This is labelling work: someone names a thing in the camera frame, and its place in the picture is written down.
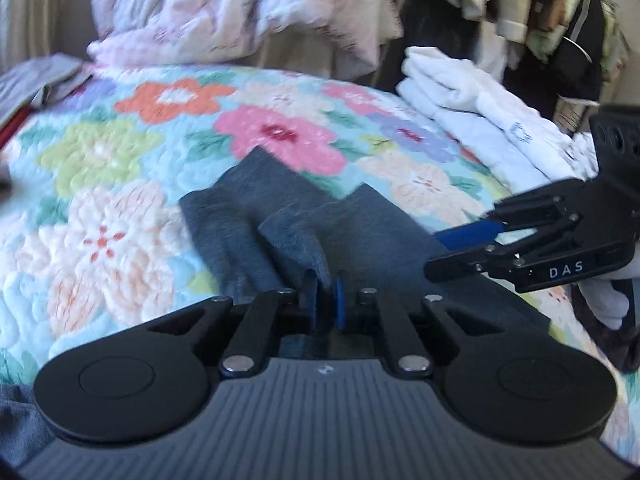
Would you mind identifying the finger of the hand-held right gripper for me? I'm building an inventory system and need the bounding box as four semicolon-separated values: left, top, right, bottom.
434;178;600;252
423;214;585;287

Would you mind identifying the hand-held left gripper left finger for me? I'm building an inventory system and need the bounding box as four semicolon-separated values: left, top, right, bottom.
145;269;324;379

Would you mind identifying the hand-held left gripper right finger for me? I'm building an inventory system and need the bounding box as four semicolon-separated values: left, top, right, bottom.
330;269;499;380

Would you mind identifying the dark grey shirt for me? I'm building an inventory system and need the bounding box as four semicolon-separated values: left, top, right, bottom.
179;146;557;357

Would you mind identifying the stack of white folded clothes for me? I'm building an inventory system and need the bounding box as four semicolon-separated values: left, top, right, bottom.
397;79;601;197

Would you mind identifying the person's right hand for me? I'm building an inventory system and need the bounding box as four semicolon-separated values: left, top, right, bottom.
579;259;640;332

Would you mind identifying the black hanging garment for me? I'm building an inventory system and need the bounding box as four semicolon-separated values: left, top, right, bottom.
547;0;608;111

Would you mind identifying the dark brown cloth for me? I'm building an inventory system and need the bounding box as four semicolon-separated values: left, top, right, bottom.
570;282;640;375

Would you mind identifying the white folded garment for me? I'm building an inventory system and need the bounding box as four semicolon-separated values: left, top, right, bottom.
402;46;543;127

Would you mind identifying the floral quilt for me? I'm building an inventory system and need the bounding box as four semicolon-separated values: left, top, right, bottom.
0;62;640;463

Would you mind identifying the white floral comforter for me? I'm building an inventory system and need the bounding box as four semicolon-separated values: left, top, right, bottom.
87;0;407;82

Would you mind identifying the blue grey cloth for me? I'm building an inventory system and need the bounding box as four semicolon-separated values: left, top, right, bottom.
0;384;57;467

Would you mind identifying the light grey garment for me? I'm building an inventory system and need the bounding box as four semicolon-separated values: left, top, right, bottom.
0;53;94;129

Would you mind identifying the beige curtain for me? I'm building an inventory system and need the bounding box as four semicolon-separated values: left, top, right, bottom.
0;0;101;77

